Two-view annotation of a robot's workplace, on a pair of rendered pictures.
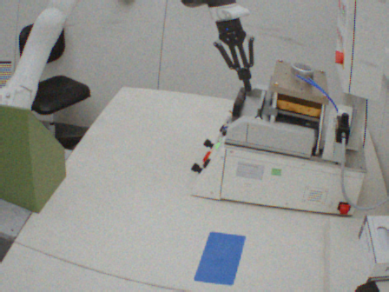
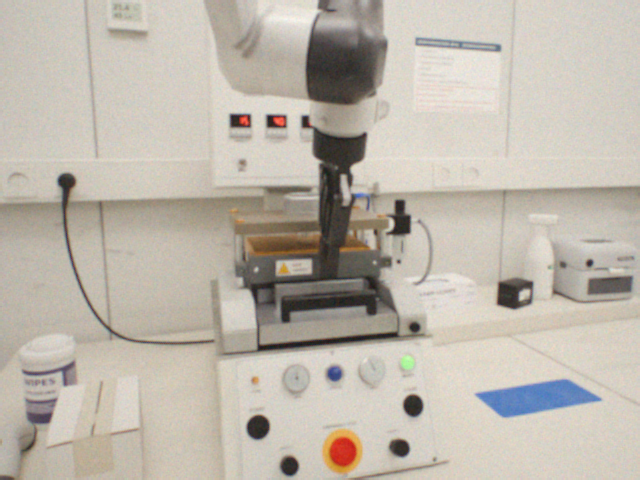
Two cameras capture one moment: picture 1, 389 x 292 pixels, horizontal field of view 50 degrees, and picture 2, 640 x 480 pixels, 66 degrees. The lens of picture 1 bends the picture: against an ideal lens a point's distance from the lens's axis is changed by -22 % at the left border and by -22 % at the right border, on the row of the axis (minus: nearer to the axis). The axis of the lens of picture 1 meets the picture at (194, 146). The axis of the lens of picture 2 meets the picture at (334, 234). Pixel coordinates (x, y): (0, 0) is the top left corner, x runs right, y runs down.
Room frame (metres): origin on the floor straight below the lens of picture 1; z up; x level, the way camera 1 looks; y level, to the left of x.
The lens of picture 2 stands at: (1.73, 0.55, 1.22)
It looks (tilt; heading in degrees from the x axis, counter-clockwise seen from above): 9 degrees down; 244
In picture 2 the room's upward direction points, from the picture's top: straight up
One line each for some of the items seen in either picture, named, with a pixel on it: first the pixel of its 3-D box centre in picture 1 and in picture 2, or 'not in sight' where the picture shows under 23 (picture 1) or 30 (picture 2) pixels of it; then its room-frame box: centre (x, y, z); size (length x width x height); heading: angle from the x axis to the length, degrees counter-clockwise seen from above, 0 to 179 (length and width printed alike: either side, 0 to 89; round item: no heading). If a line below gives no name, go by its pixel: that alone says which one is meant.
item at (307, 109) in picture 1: (299, 91); (309, 237); (1.37, -0.30, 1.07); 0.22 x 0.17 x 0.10; 169
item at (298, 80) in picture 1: (310, 89); (311, 225); (1.35, -0.33, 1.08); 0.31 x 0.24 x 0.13; 169
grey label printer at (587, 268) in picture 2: not in sight; (583, 265); (0.37, -0.46, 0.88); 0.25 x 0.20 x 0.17; 77
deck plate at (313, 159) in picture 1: (305, 134); (302, 303); (1.37, -0.33, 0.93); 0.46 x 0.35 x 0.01; 79
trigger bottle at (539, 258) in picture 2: not in sight; (540, 256); (0.54, -0.48, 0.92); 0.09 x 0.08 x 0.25; 131
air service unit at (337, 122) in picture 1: (339, 135); (390, 232); (1.14, -0.38, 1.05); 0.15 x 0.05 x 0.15; 169
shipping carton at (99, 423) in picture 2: not in sight; (99, 432); (1.75, -0.25, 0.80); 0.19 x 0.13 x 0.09; 83
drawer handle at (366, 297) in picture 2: (240, 101); (329, 305); (1.41, -0.12, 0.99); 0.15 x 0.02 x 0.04; 169
